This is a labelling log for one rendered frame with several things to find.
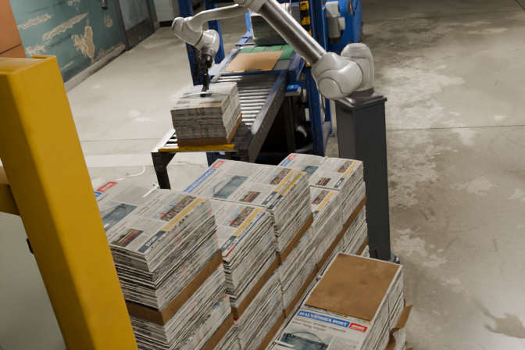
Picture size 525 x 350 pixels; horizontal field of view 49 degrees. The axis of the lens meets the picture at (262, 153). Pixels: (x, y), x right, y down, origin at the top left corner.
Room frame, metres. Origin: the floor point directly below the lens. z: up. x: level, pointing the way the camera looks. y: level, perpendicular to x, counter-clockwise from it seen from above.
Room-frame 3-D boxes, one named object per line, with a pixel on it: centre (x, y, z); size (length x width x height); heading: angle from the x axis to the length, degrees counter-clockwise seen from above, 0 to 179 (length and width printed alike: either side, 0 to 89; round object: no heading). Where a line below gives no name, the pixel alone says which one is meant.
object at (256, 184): (1.90, 0.09, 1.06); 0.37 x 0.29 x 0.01; 59
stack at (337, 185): (2.01, 0.01, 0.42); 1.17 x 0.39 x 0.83; 148
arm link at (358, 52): (2.77, -0.52, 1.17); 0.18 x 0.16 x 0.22; 144
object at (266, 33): (5.03, -0.24, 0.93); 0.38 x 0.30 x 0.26; 165
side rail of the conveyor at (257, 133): (3.43, -0.08, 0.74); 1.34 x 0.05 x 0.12; 165
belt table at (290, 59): (4.48, -0.09, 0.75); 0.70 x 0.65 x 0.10; 165
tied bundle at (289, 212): (1.90, 0.07, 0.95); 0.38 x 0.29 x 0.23; 59
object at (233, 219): (1.66, 0.24, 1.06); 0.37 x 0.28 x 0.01; 59
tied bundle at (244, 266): (1.65, 0.23, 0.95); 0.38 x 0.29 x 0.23; 59
